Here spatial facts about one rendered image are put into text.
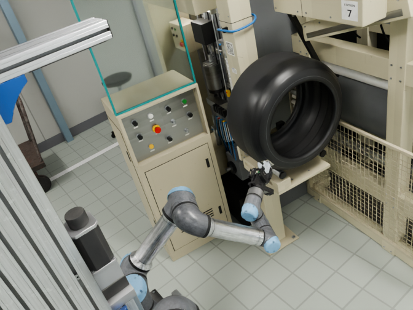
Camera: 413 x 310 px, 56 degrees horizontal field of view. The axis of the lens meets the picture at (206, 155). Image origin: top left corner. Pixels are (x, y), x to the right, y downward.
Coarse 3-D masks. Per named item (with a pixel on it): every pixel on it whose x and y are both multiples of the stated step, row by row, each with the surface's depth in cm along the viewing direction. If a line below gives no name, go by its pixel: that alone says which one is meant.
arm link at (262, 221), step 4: (264, 216) 180; (256, 220) 177; (260, 220) 178; (264, 220) 178; (268, 220) 184; (252, 224) 181; (256, 224) 178; (260, 224) 176; (264, 224) 175; (268, 224) 176
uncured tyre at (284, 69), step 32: (256, 64) 196; (288, 64) 185; (320, 64) 191; (256, 96) 184; (320, 96) 222; (256, 128) 187; (288, 128) 233; (320, 128) 223; (256, 160) 202; (288, 160) 202
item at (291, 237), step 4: (288, 228) 300; (288, 232) 296; (292, 232) 295; (288, 236) 293; (292, 236) 292; (296, 236) 291; (280, 240) 291; (284, 240) 291; (288, 240) 290; (292, 240) 289; (284, 244) 288; (288, 244) 288; (280, 248) 285
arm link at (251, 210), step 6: (246, 198) 178; (252, 198) 176; (258, 198) 177; (246, 204) 175; (252, 204) 174; (258, 204) 176; (246, 210) 172; (252, 210) 172; (258, 210) 175; (246, 216) 174; (252, 216) 172; (258, 216) 176
